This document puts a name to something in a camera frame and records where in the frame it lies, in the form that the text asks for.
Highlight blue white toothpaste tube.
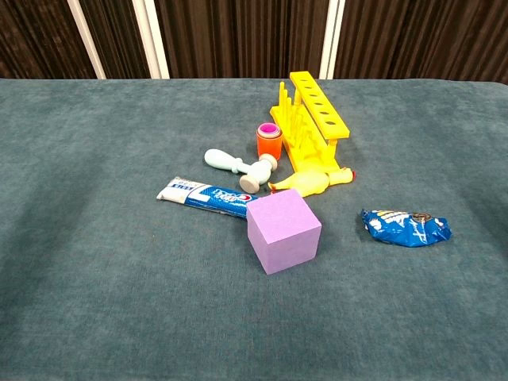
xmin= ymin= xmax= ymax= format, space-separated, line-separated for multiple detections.
xmin=156 ymin=176 xmax=260 ymax=219

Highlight pale green toy hammer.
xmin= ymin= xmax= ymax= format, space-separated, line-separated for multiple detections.
xmin=204 ymin=148 xmax=279 ymax=193

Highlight yellow test tube rack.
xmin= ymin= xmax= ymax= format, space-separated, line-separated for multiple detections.
xmin=269 ymin=71 xmax=352 ymax=175

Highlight purple foam cube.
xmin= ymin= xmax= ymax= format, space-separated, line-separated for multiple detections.
xmin=245 ymin=188 xmax=323 ymax=275

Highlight teal velvet table cloth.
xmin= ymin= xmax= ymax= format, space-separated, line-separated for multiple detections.
xmin=0 ymin=77 xmax=508 ymax=381

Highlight orange pink stacking cups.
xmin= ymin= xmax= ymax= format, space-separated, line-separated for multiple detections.
xmin=256 ymin=122 xmax=284 ymax=161

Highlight yellow rubber chicken toy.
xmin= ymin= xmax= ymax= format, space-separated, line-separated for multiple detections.
xmin=267 ymin=167 xmax=356 ymax=198

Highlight blue snack packet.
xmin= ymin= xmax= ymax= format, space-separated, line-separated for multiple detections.
xmin=360 ymin=208 xmax=453 ymax=248

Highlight white vertical frame post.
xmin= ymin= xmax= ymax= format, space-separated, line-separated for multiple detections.
xmin=132 ymin=0 xmax=171 ymax=79
xmin=66 ymin=0 xmax=107 ymax=80
xmin=319 ymin=0 xmax=345 ymax=80

